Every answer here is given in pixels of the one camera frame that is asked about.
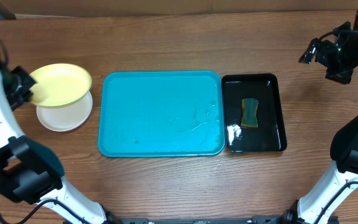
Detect yellow plate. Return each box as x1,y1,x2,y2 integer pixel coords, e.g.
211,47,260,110
30,63,92,107

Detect white plate with stain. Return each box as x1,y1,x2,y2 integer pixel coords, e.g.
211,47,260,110
36,91,93,132

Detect green yellow sponge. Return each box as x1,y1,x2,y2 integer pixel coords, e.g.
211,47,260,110
241,98,259,128

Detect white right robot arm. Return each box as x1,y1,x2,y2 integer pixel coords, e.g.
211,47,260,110
281,20,358,223

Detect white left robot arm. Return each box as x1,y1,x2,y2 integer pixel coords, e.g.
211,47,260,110
0,58,119,223

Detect black plastic tray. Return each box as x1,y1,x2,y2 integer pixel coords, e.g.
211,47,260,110
222,73,287,153

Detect teal plastic tray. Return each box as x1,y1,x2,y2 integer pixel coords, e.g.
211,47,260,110
98,70,225,157

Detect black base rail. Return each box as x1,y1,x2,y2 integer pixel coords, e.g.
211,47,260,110
113,215,282,224

